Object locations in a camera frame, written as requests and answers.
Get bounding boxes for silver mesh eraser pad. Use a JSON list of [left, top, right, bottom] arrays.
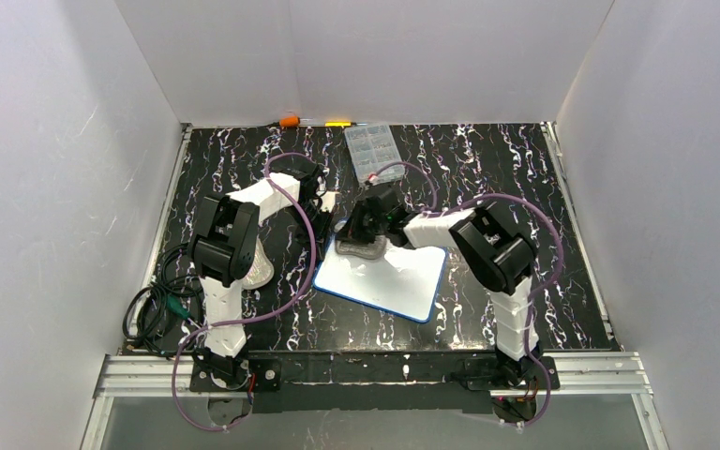
[[335, 236, 387, 261], [242, 238, 275, 291]]

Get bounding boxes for blue framed whiteboard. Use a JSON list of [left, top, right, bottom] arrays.
[[313, 242, 447, 323]]

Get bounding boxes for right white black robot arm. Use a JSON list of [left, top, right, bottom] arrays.
[[336, 186, 539, 361]]

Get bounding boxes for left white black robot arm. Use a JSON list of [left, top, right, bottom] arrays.
[[187, 159, 337, 358]]

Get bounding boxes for clear plastic screw box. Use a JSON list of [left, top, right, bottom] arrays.
[[343, 124, 405, 185]]

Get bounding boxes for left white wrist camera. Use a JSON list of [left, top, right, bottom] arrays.
[[320, 191, 340, 213]]

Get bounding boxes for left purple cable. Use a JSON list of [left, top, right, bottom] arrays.
[[170, 152, 321, 434]]

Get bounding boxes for purple cable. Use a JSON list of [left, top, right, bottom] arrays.
[[170, 152, 321, 434], [365, 161, 566, 428]]

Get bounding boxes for orange handled tool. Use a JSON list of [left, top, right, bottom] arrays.
[[277, 115, 301, 128]]

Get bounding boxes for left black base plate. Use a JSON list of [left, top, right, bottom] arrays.
[[189, 358, 282, 393]]

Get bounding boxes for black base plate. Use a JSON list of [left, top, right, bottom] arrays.
[[189, 358, 282, 393], [452, 353, 561, 391]]

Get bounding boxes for black cable bundle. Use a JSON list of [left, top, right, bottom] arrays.
[[122, 242, 206, 356]]

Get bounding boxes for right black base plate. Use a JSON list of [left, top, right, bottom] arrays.
[[452, 353, 561, 391]]

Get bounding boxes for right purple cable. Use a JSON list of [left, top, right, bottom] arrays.
[[365, 161, 566, 428]]

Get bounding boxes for aluminium rail frame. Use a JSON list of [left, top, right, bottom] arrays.
[[82, 350, 668, 449]]

